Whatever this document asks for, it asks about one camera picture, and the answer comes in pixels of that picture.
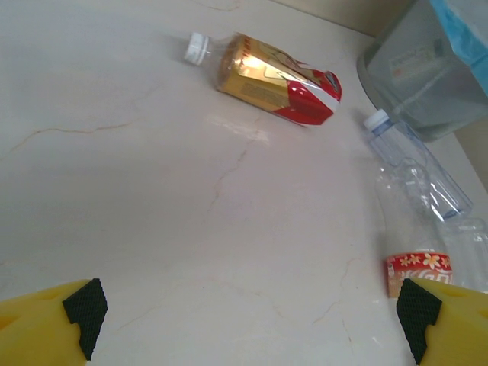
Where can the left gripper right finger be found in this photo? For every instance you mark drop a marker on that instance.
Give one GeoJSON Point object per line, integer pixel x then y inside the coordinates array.
{"type": "Point", "coordinates": [453, 328]}

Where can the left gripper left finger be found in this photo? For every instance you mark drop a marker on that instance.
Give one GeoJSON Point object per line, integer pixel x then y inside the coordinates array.
{"type": "Point", "coordinates": [34, 328]}

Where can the clear bottle red floral label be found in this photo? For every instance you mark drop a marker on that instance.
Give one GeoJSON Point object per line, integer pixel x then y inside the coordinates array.
{"type": "Point", "coordinates": [419, 263]}

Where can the gold and red labelled bottle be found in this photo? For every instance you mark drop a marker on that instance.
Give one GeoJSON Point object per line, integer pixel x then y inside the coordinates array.
{"type": "Point", "coordinates": [267, 87]}

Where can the grey metal mesh bin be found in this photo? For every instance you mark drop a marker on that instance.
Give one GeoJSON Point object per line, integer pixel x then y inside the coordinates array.
{"type": "Point", "coordinates": [400, 65]}

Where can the clear bottle purple Ganten label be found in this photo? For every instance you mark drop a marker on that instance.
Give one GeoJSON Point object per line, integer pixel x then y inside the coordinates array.
{"type": "Point", "coordinates": [389, 141]}

